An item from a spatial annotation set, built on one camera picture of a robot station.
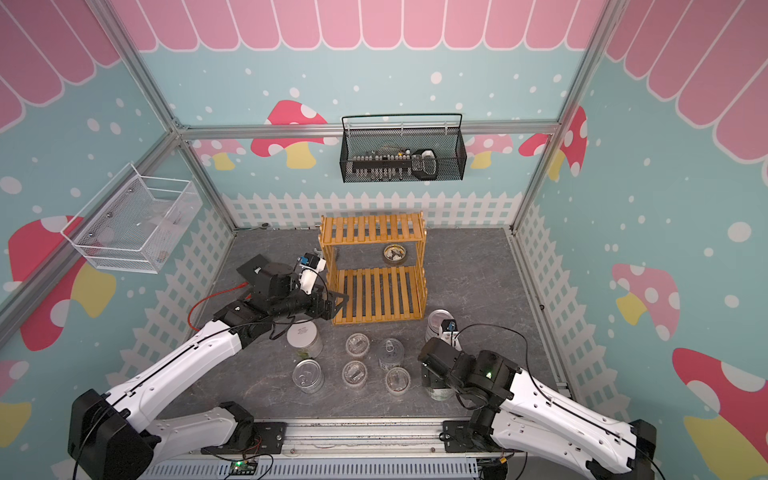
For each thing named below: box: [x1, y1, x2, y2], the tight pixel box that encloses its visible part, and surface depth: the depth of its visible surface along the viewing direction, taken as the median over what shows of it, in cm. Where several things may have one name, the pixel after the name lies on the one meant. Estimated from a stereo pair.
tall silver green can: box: [425, 308, 455, 342], surface depth 85 cm
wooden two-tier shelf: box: [318, 211, 428, 325], surface depth 99 cm
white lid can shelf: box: [431, 388, 454, 401], surface depth 76 cm
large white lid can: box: [287, 320, 324, 359], surface depth 83 cm
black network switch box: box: [236, 254, 272, 286], surface depth 108 cm
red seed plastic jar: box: [342, 360, 368, 387], surface depth 81 cm
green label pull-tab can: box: [377, 337, 405, 370], surface depth 83 cm
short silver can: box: [292, 359, 325, 395], surface depth 81 cm
